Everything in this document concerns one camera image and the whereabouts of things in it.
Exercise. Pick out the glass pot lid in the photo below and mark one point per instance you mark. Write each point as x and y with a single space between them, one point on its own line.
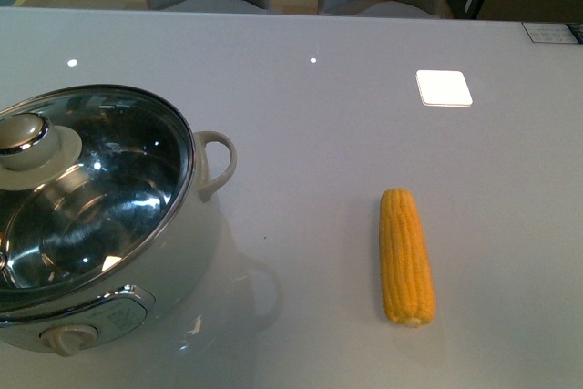
109 186

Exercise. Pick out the yellow corn cob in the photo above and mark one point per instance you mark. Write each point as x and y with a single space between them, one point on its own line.
405 269

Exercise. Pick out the white electric cooking pot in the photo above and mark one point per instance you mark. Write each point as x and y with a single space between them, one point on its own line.
141 287

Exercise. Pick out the black white table label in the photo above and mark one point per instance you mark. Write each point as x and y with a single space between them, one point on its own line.
554 33

